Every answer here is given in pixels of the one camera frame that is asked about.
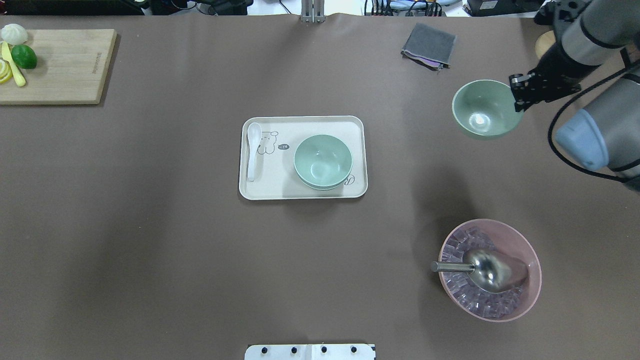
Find green bowl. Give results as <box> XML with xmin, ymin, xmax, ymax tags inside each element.
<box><xmin>294</xmin><ymin>134</ymin><xmax>354</xmax><ymax>177</ymax></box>
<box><xmin>297</xmin><ymin>173</ymin><xmax>351</xmax><ymax>191</ymax></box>
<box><xmin>451</xmin><ymin>79</ymin><xmax>524</xmax><ymax>140</ymax></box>

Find wooden mug tree stand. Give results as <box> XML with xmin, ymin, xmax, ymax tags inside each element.
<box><xmin>534</xmin><ymin>30</ymin><xmax>557</xmax><ymax>60</ymax></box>

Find white camera pole mount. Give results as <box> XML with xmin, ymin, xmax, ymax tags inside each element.
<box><xmin>244</xmin><ymin>342</ymin><xmax>377</xmax><ymax>360</ymax></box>

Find pink bowl with ice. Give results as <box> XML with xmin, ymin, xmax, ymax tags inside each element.
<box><xmin>438</xmin><ymin>218</ymin><xmax>542</xmax><ymax>322</ymax></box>

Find green lime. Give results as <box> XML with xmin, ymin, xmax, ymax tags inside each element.
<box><xmin>10</xmin><ymin>44</ymin><xmax>38</xmax><ymax>69</ymax></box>

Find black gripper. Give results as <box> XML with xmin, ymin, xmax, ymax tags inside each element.
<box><xmin>509</xmin><ymin>45</ymin><xmax>583</xmax><ymax>112</ymax></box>

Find green bowl on tray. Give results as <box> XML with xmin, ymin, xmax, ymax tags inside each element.
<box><xmin>297</xmin><ymin>173</ymin><xmax>351</xmax><ymax>191</ymax></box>

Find metal ice scoop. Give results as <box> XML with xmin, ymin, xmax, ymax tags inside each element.
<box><xmin>430</xmin><ymin>248</ymin><xmax>530</xmax><ymax>294</ymax></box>

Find wooden cutting board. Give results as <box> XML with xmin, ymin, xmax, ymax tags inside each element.
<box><xmin>0</xmin><ymin>29</ymin><xmax>117</xmax><ymax>105</ymax></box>

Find white garlic bun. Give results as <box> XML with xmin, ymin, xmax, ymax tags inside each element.
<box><xmin>0</xmin><ymin>23</ymin><xmax>29</xmax><ymax>46</ymax></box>

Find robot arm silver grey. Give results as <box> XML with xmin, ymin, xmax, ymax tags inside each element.
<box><xmin>509</xmin><ymin>0</ymin><xmax>640</xmax><ymax>193</ymax></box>

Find cream rectangular tray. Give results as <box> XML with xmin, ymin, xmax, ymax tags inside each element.
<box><xmin>238</xmin><ymin>115</ymin><xmax>368</xmax><ymax>201</ymax></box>

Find grey folded cloth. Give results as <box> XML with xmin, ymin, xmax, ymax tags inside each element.
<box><xmin>400</xmin><ymin>23</ymin><xmax>457</xmax><ymax>71</ymax></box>

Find yellow plastic knife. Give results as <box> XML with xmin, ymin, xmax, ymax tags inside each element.
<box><xmin>1</xmin><ymin>41</ymin><xmax>26</xmax><ymax>87</ymax></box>

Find lemon slice right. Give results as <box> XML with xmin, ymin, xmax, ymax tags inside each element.
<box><xmin>0</xmin><ymin>59</ymin><xmax>13</xmax><ymax>84</ymax></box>

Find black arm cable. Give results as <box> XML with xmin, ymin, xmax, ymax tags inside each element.
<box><xmin>547</xmin><ymin>47</ymin><xmax>640</xmax><ymax>183</ymax></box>

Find white ceramic spoon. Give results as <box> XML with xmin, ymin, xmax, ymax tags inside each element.
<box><xmin>246</xmin><ymin>122</ymin><xmax>262</xmax><ymax>182</ymax></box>

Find aluminium frame post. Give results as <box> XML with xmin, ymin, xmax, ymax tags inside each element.
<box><xmin>300</xmin><ymin>0</ymin><xmax>326</xmax><ymax>24</ymax></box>

